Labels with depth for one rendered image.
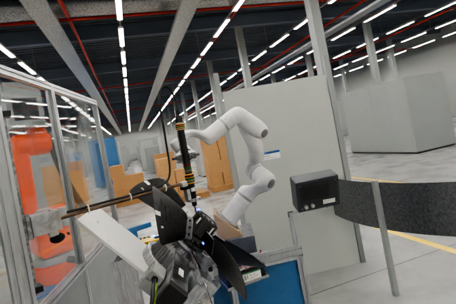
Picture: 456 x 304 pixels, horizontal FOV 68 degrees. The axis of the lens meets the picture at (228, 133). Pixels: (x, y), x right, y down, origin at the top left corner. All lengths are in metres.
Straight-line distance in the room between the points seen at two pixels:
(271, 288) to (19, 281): 1.35
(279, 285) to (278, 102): 1.92
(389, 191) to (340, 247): 1.05
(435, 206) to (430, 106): 8.71
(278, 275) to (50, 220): 1.33
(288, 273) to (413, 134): 9.19
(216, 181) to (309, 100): 6.52
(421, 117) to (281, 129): 8.08
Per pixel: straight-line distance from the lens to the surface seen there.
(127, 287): 1.56
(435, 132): 11.59
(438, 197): 2.94
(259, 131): 1.93
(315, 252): 3.78
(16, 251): 1.34
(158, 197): 1.31
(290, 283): 2.19
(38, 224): 1.34
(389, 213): 3.12
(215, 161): 9.71
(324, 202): 2.09
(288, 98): 3.53
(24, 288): 1.36
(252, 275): 1.88
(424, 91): 11.45
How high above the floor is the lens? 1.58
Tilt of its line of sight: level
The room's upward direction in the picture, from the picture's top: 11 degrees counter-clockwise
